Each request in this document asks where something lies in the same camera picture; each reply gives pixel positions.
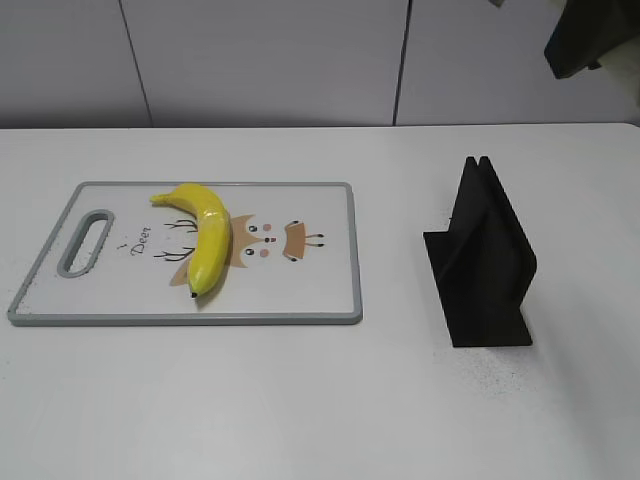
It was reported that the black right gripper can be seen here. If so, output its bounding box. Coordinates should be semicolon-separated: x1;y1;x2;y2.
544;0;639;78

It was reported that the white grey-rimmed cutting board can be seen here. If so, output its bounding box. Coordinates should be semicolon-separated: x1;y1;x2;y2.
7;181;362;326

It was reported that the black knife stand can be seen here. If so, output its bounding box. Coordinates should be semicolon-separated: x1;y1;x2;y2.
423;156;537;348

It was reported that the yellow plastic banana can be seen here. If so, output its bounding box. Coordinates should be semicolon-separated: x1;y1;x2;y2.
150;183;232;298

